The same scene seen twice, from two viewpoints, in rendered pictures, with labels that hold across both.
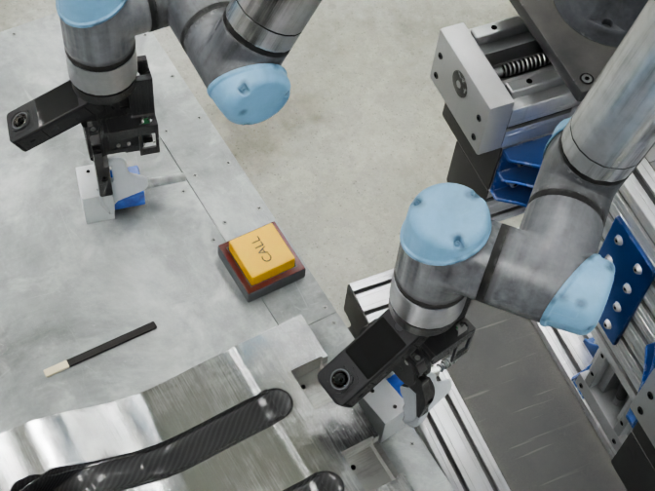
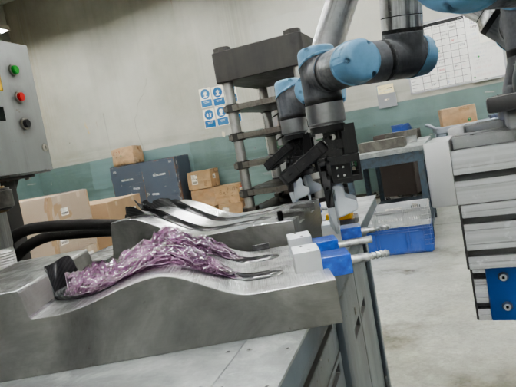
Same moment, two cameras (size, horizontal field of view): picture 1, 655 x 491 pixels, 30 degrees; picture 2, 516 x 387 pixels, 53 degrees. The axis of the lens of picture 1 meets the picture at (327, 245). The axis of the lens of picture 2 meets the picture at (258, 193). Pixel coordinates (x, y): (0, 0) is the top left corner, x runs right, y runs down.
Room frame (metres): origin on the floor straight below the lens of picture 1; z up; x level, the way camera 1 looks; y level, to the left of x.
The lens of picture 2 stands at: (-0.09, -0.85, 1.03)
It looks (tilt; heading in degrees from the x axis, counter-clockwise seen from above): 5 degrees down; 55
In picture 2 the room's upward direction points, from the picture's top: 10 degrees counter-clockwise
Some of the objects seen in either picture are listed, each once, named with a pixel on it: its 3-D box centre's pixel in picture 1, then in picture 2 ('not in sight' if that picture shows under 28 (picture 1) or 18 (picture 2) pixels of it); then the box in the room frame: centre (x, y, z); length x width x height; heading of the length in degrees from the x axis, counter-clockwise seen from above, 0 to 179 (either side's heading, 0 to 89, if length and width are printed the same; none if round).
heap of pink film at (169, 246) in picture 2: not in sight; (152, 256); (0.20, -0.14, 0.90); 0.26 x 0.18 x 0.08; 144
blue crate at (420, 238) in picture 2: not in sight; (395, 236); (3.18, 1.96, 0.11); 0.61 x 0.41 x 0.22; 123
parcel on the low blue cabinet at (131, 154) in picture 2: not in sight; (127, 155); (3.13, 7.08, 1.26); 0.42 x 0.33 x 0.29; 123
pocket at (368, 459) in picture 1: (370, 470); (291, 224); (0.52, -0.08, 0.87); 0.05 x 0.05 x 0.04; 37
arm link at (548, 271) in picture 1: (550, 267); (355, 64); (0.62, -0.21, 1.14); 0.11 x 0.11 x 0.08; 76
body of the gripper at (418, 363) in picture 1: (422, 324); (336, 154); (0.64, -0.11, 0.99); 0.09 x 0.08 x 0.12; 135
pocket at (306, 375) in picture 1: (320, 389); (302, 214); (0.61, -0.01, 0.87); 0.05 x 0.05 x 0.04; 37
